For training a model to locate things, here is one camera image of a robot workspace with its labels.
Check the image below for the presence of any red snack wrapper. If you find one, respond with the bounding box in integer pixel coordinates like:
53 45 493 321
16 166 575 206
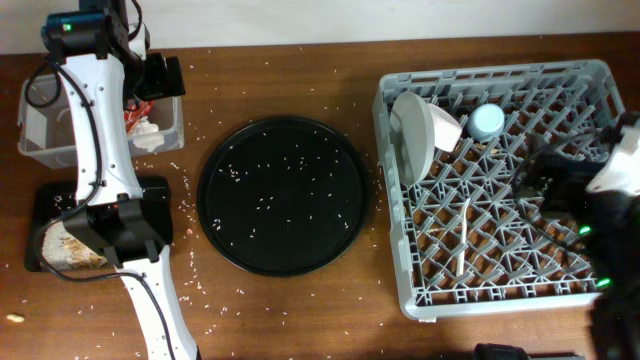
124 101 154 134

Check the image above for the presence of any white tissue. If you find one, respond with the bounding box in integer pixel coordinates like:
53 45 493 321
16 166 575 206
130 117 164 152

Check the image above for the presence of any light blue cup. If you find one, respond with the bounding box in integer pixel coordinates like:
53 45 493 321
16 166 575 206
466 103 505 142

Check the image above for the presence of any pink bowl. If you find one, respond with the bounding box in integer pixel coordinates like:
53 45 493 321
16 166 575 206
428 104 462 152

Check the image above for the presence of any white plastic fork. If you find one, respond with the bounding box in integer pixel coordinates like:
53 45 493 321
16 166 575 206
456 198 471 277

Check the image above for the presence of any grey plate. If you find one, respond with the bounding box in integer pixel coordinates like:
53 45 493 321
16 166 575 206
390 91 435 187

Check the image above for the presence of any rice and peanut waste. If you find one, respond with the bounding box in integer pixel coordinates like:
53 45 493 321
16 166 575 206
42 222 107 271

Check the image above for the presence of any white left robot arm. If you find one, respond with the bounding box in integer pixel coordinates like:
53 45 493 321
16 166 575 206
34 0 201 359

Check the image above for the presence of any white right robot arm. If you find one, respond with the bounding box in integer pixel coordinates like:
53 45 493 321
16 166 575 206
511 111 639 359

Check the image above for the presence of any grey dishwasher rack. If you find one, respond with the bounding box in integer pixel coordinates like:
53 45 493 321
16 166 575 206
372 59 624 322

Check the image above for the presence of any clear plastic bin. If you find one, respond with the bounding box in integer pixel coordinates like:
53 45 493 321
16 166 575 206
18 55 184 170

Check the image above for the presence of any round black tray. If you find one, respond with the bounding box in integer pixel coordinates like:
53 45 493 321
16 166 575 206
196 116 370 277

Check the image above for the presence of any black rectangular bin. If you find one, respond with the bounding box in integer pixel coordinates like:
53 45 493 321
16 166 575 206
24 176 171 272

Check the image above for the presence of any peanut on table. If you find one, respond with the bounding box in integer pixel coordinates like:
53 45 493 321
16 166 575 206
6 314 25 323

